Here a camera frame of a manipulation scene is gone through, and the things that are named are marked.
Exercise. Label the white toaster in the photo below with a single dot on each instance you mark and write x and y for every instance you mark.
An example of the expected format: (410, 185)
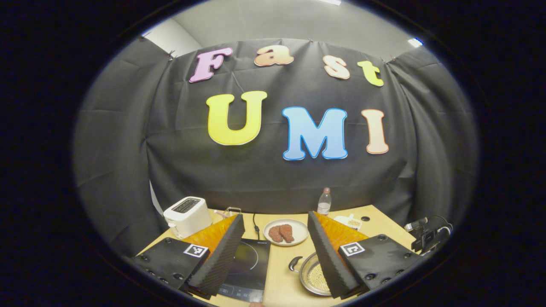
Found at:
(187, 215)

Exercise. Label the white divided dish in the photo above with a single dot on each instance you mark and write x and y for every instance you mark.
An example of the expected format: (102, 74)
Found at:
(347, 221)

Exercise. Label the small ceiling light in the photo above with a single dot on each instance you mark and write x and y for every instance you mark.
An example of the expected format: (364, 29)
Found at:
(415, 42)

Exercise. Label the large pile of yellow soybeans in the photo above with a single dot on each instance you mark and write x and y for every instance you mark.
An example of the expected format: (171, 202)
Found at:
(318, 279)

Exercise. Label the brown meat piece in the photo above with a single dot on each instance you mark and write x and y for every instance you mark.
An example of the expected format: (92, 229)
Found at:
(287, 233)
(275, 234)

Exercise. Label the black backdrop cloth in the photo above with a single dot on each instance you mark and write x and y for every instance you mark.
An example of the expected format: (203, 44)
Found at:
(128, 149)

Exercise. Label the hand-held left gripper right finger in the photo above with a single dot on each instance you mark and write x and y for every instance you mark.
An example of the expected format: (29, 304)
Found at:
(328, 264)

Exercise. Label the black induction cooktop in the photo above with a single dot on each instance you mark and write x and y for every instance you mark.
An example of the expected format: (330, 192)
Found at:
(249, 268)

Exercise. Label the clear plastic water bottle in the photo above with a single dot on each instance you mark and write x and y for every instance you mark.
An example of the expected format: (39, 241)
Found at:
(324, 202)

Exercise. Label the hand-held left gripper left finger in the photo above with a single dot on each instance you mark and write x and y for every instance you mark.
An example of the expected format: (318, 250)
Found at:
(222, 260)

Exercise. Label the large ceiling light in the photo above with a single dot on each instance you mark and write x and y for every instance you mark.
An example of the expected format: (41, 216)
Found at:
(330, 2)

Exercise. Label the round white plate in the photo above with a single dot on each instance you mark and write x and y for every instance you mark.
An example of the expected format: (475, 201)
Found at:
(298, 232)

